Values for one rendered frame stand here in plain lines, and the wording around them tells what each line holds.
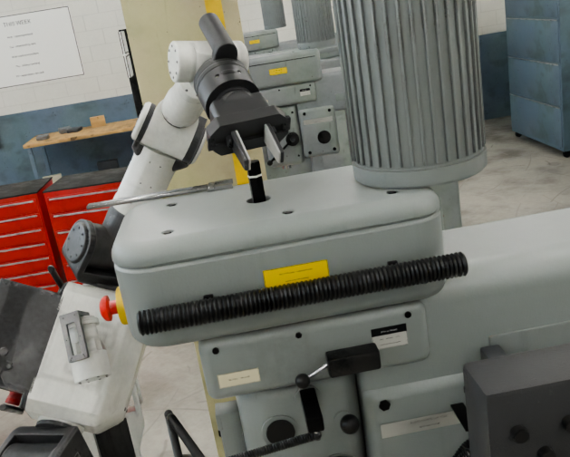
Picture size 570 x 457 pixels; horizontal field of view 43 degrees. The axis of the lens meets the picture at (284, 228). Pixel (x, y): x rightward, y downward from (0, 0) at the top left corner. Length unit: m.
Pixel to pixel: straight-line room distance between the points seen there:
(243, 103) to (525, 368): 0.53
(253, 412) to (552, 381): 0.46
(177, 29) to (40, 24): 7.57
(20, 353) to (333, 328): 0.66
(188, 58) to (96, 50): 9.02
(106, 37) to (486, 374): 9.47
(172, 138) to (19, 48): 9.02
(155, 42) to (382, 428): 1.95
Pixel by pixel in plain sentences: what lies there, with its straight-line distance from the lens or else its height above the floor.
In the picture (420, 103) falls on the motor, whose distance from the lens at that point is 1.00.
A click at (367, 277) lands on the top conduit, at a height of 1.80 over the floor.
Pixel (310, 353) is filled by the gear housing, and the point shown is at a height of 1.68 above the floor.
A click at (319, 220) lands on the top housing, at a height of 1.88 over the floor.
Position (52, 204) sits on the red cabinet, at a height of 0.90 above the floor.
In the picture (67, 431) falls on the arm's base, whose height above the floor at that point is 1.47.
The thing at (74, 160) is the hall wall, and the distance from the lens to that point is 10.41.
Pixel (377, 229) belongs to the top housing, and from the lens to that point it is 0.99.
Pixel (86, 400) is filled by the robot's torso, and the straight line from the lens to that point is 1.44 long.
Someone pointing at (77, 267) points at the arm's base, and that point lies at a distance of 1.46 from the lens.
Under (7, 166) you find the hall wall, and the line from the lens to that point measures 10.63.
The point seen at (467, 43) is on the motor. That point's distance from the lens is 1.03.
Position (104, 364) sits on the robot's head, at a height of 1.60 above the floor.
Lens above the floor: 2.18
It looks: 18 degrees down
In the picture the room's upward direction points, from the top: 9 degrees counter-clockwise
